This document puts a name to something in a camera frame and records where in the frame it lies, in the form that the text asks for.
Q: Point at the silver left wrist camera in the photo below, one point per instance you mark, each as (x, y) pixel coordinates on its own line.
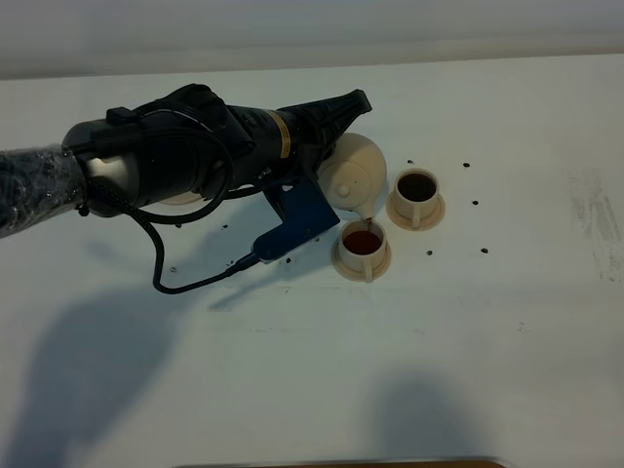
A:
(305, 214)

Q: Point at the beige teapot saucer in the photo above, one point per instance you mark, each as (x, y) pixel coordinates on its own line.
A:
(185, 198)

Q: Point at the beige near teacup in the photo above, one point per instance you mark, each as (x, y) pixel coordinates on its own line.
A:
(362, 236)

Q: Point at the beige teacup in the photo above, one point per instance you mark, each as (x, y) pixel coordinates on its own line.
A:
(362, 236)
(417, 185)

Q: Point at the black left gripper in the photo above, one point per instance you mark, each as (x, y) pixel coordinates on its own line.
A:
(314, 128)

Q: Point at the beige far cup saucer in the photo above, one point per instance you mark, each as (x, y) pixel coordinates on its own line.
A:
(415, 216)

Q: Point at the beige teapot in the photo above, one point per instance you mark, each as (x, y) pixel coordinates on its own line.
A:
(354, 176)

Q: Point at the beige far teacup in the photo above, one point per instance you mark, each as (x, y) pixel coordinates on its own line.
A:
(417, 185)

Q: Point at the beige near cup saucer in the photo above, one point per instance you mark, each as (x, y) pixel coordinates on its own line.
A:
(361, 267)

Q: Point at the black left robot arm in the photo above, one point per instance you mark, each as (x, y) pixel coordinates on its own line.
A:
(190, 141)

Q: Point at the beige cup saucer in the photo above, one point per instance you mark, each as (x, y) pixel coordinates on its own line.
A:
(361, 267)
(415, 216)

